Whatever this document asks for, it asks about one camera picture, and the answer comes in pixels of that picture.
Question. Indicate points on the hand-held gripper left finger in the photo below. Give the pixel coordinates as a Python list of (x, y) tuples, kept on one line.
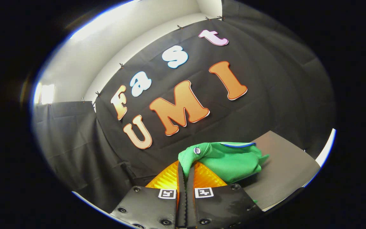
[(148, 206)]

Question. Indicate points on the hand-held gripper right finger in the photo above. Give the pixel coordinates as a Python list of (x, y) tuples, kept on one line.
[(224, 206)]

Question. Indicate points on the green polo shirt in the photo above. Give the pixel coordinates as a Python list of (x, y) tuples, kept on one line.
[(230, 159)]

